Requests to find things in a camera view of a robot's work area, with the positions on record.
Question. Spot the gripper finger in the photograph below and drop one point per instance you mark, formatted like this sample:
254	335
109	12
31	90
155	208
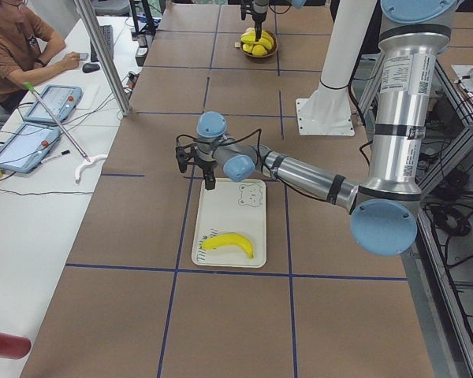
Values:
209	181
258	28

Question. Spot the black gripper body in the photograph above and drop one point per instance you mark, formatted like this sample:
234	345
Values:
258	16
207	166

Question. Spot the yellow banana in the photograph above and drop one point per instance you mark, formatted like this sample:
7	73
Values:
229	239
266	39

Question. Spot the brown wicker basket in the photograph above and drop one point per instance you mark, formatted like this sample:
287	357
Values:
246	48

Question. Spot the yellow pear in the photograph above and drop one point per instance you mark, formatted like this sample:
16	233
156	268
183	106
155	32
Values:
259	51

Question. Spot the cream bear-print tray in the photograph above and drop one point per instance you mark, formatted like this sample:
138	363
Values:
232	207

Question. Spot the white curved plastic piece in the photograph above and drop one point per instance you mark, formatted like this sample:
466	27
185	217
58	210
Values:
85	164

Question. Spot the black marker pen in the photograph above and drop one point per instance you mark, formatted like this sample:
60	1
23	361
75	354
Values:
55	156

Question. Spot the black computer mouse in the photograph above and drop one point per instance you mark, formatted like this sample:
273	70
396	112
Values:
90	67

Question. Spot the far teach pendant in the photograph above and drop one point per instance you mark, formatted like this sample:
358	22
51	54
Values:
61	100

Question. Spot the teach pendant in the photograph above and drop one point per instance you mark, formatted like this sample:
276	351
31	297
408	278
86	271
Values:
28	146
61	100

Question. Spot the near teach pendant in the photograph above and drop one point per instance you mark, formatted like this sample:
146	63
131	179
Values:
28	146

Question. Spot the pink reach stick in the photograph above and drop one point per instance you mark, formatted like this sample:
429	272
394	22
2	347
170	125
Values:
56	120

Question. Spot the person in brown shirt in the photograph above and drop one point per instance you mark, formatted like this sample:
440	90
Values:
27	45

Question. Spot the red cylinder bottle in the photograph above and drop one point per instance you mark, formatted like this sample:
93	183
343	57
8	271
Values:
13	346

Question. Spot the white mount base plate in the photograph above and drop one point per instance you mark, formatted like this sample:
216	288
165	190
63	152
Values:
333	118

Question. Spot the aluminium frame post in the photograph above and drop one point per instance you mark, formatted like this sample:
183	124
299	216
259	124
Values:
89	19

